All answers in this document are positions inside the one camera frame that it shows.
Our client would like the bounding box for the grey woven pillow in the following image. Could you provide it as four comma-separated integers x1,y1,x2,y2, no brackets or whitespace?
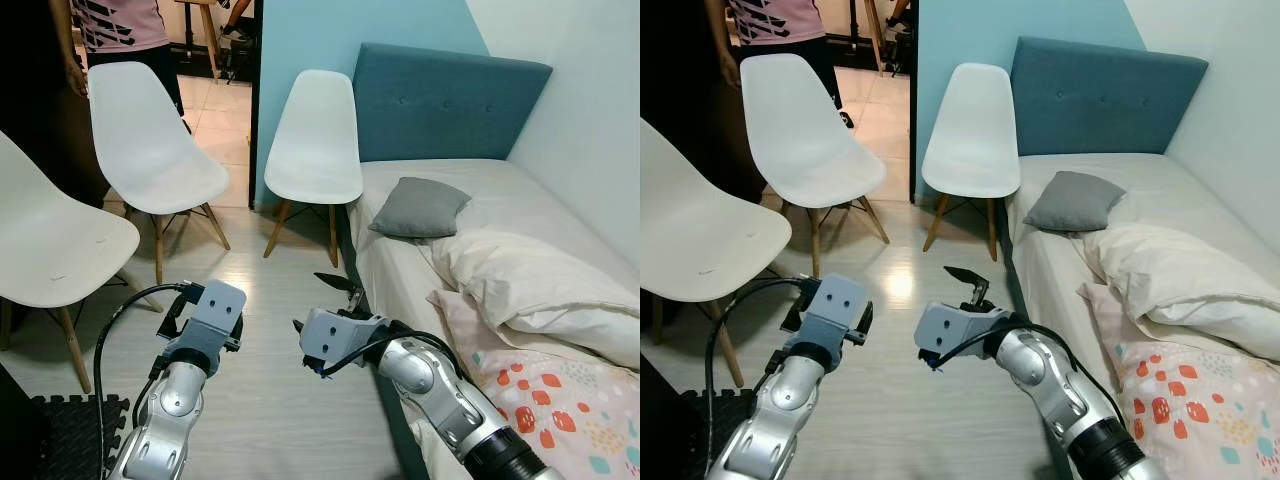
1022,170,1128,234
367,177,473,240

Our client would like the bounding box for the white plastic chair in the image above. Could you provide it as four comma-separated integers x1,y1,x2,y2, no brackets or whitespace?
0,130,164,396
88,62,232,286
739,53,891,280
920,62,1022,263
640,118,794,389
263,69,365,269

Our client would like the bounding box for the white duvet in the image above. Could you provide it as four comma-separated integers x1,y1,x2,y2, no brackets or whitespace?
1075,221,1280,363
430,228,641,373

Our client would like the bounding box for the black foam floor mat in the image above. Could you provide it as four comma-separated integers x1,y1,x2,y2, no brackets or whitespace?
28,394,132,480
680,390,746,480

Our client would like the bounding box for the bed with white sheet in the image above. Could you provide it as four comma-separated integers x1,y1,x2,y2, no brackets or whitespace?
345,158,641,480
1003,152,1280,480

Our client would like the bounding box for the blue upholstered headboard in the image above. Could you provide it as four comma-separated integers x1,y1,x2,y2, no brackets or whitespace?
352,42,554,167
1009,36,1210,159

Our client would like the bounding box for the pink patterned blanket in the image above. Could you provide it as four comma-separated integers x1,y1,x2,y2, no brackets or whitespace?
427,289,641,480
1077,282,1280,480

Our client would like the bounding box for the black equipment case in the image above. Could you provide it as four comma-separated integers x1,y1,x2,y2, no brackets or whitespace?
640,352,701,480
0,362,49,480

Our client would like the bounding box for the wooden stool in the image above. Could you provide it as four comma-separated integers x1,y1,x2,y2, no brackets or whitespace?
840,0,891,76
175,0,223,83

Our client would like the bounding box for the dark brown cabinet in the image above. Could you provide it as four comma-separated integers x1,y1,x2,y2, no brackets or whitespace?
0,0,111,211
640,0,763,206

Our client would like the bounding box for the person in pink shirt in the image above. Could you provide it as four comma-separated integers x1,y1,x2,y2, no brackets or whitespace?
703,0,857,131
48,0,187,133

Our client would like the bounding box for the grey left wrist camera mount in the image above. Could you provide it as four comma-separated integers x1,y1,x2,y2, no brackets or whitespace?
160,280,248,373
788,274,874,369

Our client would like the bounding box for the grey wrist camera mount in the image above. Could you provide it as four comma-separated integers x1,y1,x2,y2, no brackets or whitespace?
788,274,874,369
160,280,248,373
298,306,393,379
914,300,1013,373

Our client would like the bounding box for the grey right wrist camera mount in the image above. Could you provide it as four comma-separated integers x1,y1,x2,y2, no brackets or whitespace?
298,306,393,379
914,300,1013,373

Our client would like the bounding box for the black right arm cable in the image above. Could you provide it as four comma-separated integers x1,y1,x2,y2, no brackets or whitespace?
928,318,1031,376
315,328,466,386

